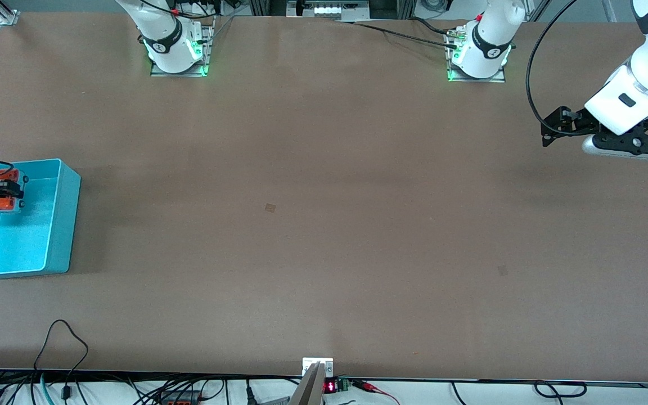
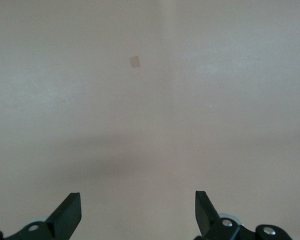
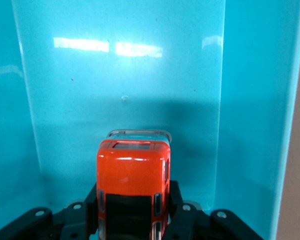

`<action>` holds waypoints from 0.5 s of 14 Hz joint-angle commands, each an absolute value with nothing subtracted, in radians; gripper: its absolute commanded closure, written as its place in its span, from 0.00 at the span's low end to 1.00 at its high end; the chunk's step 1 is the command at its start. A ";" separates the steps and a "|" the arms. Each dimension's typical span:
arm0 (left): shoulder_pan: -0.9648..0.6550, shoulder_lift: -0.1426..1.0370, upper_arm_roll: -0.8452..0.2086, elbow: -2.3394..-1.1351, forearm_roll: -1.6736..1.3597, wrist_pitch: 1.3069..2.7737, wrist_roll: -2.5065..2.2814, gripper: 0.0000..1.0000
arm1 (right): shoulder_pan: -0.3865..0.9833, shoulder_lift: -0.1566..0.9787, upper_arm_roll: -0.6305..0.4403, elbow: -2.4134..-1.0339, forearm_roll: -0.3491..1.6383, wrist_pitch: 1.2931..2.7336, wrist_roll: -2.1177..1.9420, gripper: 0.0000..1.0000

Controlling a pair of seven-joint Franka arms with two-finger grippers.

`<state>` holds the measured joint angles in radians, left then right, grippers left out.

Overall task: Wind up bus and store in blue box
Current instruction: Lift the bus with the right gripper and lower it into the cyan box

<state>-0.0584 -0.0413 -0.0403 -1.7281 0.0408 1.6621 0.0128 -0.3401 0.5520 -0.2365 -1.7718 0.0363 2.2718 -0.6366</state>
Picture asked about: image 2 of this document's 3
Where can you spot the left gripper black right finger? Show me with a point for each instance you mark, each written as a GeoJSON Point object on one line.
{"type": "Point", "coordinates": [208, 220]}

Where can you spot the brown tape patch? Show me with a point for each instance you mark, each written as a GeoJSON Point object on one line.
{"type": "Point", "coordinates": [135, 61]}

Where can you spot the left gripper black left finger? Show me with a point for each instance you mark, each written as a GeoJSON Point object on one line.
{"type": "Point", "coordinates": [62, 220]}

